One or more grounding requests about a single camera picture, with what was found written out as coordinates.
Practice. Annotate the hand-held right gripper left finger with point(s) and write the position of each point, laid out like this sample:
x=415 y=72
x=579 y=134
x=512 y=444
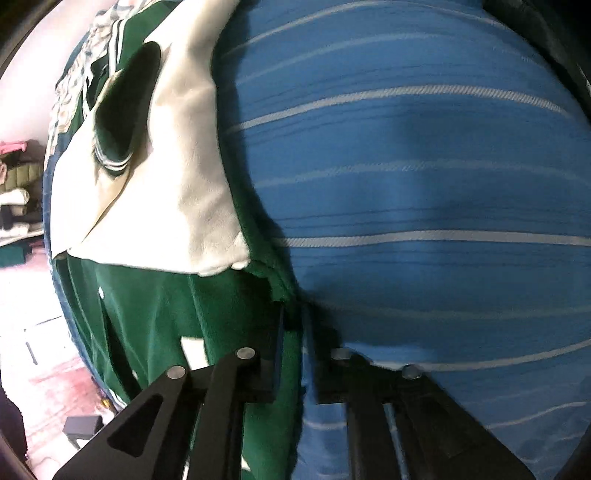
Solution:
x=280 y=350

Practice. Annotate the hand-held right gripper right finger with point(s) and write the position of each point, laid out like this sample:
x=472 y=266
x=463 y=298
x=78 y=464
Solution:
x=334 y=383

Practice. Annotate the green and white jacket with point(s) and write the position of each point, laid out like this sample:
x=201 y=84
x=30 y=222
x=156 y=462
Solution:
x=175 y=194

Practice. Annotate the blue striped plaid bed cover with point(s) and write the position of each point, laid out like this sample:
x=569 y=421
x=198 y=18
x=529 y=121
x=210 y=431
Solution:
x=392 y=184

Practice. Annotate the small black box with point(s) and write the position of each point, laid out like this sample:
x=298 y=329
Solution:
x=83 y=427

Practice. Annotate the white garment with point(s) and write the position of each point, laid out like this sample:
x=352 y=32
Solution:
x=14 y=197

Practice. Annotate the olive puffer jacket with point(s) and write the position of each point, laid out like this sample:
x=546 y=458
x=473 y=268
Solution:
x=21 y=176

